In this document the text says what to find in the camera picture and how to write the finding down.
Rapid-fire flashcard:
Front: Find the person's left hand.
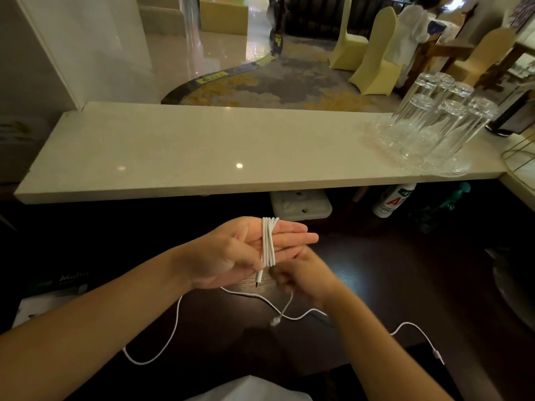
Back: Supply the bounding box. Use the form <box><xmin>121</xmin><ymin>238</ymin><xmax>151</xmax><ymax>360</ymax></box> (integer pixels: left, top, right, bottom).
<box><xmin>181</xmin><ymin>216</ymin><xmax>319</xmax><ymax>290</ymax></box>

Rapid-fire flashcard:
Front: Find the person's right hand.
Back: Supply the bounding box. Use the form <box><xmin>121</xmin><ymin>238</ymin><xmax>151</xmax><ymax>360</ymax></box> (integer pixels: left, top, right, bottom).
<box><xmin>269</xmin><ymin>245</ymin><xmax>340</xmax><ymax>309</ymax></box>

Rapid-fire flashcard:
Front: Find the white earphone cable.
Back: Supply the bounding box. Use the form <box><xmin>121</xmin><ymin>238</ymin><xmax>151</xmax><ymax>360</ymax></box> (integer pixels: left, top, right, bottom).
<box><xmin>123</xmin><ymin>216</ymin><xmax>446</xmax><ymax>366</ymax></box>

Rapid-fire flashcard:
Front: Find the person's left forearm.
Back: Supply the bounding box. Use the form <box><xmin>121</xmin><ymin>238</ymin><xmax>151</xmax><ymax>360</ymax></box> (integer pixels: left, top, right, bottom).
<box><xmin>0</xmin><ymin>246</ymin><xmax>195</xmax><ymax>401</ymax></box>

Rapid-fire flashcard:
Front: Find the person's right forearm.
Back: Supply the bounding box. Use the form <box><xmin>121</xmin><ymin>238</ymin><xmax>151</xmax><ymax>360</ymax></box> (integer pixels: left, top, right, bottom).
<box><xmin>322</xmin><ymin>286</ymin><xmax>455</xmax><ymax>401</ymax></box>

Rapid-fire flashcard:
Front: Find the white power socket box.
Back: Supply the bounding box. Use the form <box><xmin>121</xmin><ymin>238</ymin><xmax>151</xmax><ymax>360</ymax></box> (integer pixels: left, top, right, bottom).
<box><xmin>269</xmin><ymin>189</ymin><xmax>333</xmax><ymax>222</ymax></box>

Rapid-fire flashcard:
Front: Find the white spray can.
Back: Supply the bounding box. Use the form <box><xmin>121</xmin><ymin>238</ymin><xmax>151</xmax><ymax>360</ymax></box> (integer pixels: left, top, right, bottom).
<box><xmin>372</xmin><ymin>183</ymin><xmax>417</xmax><ymax>219</ymax></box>

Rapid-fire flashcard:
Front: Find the person's white shirt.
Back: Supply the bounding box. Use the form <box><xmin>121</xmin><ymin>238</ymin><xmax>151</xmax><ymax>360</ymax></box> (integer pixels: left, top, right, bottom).
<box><xmin>185</xmin><ymin>375</ymin><xmax>313</xmax><ymax>401</ymax></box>

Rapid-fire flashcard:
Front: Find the patterned grey yellow carpet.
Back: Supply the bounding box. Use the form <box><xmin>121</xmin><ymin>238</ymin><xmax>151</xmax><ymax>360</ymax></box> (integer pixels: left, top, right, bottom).
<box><xmin>161</xmin><ymin>36</ymin><xmax>403</xmax><ymax>113</ymax></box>

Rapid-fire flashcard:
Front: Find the teal bottle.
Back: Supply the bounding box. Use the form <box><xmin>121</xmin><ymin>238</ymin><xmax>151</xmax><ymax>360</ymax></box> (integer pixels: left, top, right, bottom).
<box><xmin>416</xmin><ymin>182</ymin><xmax>471</xmax><ymax>231</ymax></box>

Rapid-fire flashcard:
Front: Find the group of clear drinking glasses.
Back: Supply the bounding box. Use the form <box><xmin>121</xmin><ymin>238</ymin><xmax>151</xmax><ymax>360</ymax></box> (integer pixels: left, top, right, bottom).
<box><xmin>375</xmin><ymin>72</ymin><xmax>499</xmax><ymax>177</ymax></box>

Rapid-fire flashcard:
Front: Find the yellow covered chair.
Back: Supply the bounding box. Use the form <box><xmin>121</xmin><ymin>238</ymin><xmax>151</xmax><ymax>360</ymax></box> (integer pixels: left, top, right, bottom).
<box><xmin>349</xmin><ymin>7</ymin><xmax>403</xmax><ymax>96</ymax></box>
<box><xmin>329</xmin><ymin>0</ymin><xmax>369</xmax><ymax>72</ymax></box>
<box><xmin>445</xmin><ymin>28</ymin><xmax>517</xmax><ymax>86</ymax></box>

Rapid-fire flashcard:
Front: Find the dark sofa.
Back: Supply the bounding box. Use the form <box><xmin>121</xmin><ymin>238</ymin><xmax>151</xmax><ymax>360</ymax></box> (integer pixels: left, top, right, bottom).
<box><xmin>284</xmin><ymin>0</ymin><xmax>404</xmax><ymax>40</ymax></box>

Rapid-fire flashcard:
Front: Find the grey round plate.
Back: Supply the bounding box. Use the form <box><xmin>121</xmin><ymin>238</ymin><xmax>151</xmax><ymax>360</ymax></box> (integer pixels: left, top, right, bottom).
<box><xmin>492</xmin><ymin>250</ymin><xmax>535</xmax><ymax>330</ymax></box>

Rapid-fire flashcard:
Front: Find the beige ottoman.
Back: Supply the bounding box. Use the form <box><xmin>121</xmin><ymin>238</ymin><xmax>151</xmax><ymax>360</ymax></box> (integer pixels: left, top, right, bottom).
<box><xmin>199</xmin><ymin>0</ymin><xmax>250</xmax><ymax>36</ymax></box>

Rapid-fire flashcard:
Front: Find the dark cardboard box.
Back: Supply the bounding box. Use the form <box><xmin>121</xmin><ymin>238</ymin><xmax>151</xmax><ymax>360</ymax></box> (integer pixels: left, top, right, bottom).
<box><xmin>12</xmin><ymin>269</ymin><xmax>91</xmax><ymax>329</ymax></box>

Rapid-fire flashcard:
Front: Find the white garment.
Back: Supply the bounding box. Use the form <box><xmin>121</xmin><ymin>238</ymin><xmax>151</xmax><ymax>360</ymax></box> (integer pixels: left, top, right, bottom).
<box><xmin>384</xmin><ymin>4</ymin><xmax>432</xmax><ymax>89</ymax></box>

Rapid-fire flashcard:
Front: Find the brown wooden table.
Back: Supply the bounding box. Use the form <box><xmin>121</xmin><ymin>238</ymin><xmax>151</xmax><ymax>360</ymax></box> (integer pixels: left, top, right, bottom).
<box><xmin>412</xmin><ymin>34</ymin><xmax>535</xmax><ymax>91</ymax></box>

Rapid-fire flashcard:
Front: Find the black stand sign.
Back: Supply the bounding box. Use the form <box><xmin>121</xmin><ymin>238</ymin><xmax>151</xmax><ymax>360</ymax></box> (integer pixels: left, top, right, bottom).
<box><xmin>486</xmin><ymin>81</ymin><xmax>535</xmax><ymax>137</ymax></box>

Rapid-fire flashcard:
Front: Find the gold wire rack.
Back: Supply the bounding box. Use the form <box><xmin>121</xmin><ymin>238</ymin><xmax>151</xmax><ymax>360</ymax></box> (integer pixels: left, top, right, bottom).
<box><xmin>501</xmin><ymin>133</ymin><xmax>535</xmax><ymax>185</ymax></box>

